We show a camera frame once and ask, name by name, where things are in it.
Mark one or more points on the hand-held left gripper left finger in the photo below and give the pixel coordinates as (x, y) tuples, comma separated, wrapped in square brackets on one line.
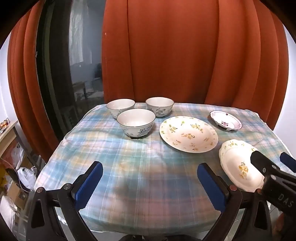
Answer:
[(89, 185)]

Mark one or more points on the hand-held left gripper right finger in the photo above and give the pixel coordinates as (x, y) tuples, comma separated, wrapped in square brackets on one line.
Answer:
[(211, 187)]

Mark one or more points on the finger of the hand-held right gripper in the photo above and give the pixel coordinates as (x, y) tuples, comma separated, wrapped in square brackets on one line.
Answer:
[(288, 162), (262, 162)]

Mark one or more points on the scalloped yellow floral plate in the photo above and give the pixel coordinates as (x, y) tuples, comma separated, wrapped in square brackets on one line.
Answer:
[(235, 162)]

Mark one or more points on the small red floral plate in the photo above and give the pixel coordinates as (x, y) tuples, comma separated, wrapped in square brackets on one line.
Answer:
[(225, 119)]

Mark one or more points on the large round yellow floral plate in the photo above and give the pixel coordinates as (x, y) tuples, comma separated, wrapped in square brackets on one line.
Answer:
[(188, 134)]

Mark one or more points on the white bowl blue floral print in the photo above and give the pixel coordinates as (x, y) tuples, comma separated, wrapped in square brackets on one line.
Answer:
[(120, 105), (135, 120), (159, 104)]

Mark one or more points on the plaid tablecloth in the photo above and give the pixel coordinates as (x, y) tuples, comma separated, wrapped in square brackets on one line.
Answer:
[(138, 166)]

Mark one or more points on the white plastic bag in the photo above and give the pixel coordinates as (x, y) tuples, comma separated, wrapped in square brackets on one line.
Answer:
[(26, 177)]

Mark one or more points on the cardboard box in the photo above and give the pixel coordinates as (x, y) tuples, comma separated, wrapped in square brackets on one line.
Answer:
[(15, 194)]

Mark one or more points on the wooden shelf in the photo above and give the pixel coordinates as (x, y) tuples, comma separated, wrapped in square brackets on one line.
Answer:
[(8, 134)]

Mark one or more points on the small figurines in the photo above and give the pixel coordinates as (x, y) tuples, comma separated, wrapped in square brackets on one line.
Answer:
[(4, 124)]

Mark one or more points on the dark glass window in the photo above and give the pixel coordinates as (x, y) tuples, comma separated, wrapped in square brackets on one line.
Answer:
[(69, 69)]

